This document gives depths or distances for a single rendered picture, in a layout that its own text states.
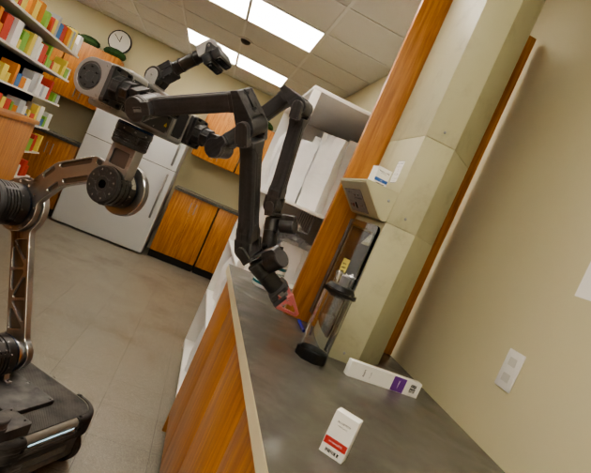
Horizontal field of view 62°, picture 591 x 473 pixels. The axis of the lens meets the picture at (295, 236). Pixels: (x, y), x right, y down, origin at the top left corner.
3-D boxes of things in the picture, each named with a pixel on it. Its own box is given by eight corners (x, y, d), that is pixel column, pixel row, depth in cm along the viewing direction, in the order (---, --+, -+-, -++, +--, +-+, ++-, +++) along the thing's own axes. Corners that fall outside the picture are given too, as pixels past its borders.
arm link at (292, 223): (274, 200, 194) (265, 200, 186) (301, 203, 190) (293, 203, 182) (272, 230, 195) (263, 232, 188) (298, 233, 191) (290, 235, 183)
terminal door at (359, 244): (311, 313, 188) (354, 218, 186) (329, 340, 158) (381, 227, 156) (310, 312, 188) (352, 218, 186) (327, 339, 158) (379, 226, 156)
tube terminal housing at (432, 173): (362, 346, 194) (444, 168, 190) (392, 381, 163) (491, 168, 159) (306, 325, 189) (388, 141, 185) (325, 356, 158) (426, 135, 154)
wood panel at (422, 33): (387, 352, 205) (531, 40, 198) (390, 355, 202) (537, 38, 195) (282, 311, 195) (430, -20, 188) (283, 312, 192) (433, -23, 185)
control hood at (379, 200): (356, 213, 187) (367, 190, 186) (386, 222, 155) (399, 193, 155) (329, 201, 184) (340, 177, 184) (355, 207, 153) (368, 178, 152)
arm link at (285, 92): (299, 82, 187) (289, 76, 177) (316, 112, 185) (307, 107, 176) (214, 146, 203) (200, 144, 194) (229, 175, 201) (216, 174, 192)
